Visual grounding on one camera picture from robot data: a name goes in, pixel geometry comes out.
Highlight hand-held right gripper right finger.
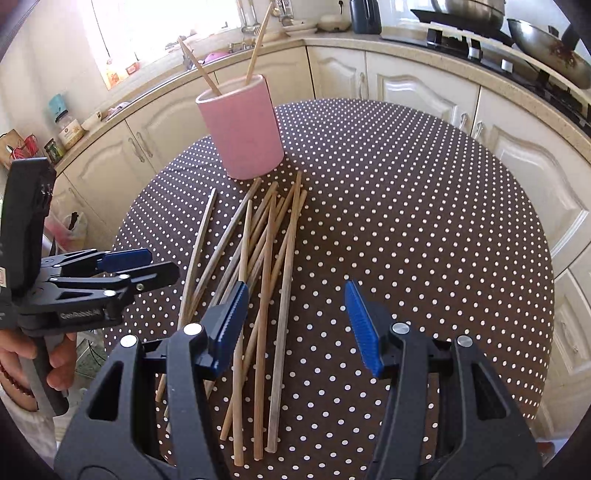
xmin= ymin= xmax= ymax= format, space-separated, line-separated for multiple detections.
xmin=344 ymin=279 xmax=542 ymax=480

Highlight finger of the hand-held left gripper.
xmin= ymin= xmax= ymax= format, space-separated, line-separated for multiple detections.
xmin=41 ymin=261 xmax=181 ymax=306
xmin=39 ymin=248 xmax=153 ymax=276

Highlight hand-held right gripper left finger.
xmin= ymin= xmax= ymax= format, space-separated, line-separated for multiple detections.
xmin=54 ymin=280 xmax=251 ymax=480

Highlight bundle of wooden chopsticks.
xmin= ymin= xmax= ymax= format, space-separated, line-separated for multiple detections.
xmin=154 ymin=172 xmax=308 ymax=467

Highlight pink utensil holder cup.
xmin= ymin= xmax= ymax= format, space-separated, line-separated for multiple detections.
xmin=196 ymin=74 xmax=284 ymax=180

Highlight wooden chopstick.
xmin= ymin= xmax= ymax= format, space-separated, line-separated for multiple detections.
xmin=244 ymin=2 xmax=274 ymax=86
xmin=177 ymin=38 xmax=222 ymax=97

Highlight person's left hand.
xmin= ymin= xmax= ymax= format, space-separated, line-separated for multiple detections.
xmin=0 ymin=330 xmax=77 ymax=393

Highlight clear plastic bag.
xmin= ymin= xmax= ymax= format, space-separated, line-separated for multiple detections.
xmin=46 ymin=210 xmax=89 ymax=253

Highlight brown paper bag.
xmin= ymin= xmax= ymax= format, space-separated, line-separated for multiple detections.
xmin=0 ymin=129 xmax=25 ymax=169

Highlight small dark jar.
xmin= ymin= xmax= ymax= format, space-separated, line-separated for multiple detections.
xmin=43 ymin=138 xmax=65 ymax=165

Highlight labelled glass jar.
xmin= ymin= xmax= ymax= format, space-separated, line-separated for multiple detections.
xmin=56 ymin=113 xmax=86 ymax=151

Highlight brown polka dot tablecloth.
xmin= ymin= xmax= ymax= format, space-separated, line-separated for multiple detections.
xmin=102 ymin=98 xmax=555 ymax=480

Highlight orange printed paper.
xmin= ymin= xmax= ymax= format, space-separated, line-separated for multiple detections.
xmin=105 ymin=59 xmax=142 ymax=89

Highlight person's light clothing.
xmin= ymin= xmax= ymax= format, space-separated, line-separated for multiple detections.
xmin=0 ymin=392 xmax=62 ymax=467

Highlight bright window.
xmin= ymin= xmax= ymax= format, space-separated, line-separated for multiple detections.
xmin=91 ymin=0 xmax=242 ymax=62

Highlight cream kitchen cabinets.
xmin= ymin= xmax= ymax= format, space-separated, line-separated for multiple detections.
xmin=46 ymin=44 xmax=591 ymax=462

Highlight beige stone countertop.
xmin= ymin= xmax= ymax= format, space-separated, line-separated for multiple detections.
xmin=55 ymin=25 xmax=591 ymax=148

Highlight black gas stove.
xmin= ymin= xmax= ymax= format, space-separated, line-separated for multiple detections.
xmin=382 ymin=9 xmax=591 ymax=132

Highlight white covered dish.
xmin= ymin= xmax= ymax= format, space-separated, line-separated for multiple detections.
xmin=284 ymin=13 xmax=354 ymax=36

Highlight black electric kettle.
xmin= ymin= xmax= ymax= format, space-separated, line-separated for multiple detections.
xmin=349 ymin=0 xmax=382 ymax=35

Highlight black pan with steel lid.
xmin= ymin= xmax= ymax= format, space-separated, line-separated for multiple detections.
xmin=410 ymin=0 xmax=514 ymax=37

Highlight steel wok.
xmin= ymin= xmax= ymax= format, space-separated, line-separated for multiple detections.
xmin=507 ymin=17 xmax=591 ymax=91

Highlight red bead bracelet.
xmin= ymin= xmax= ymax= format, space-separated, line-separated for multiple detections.
xmin=0 ymin=366 xmax=40 ymax=412

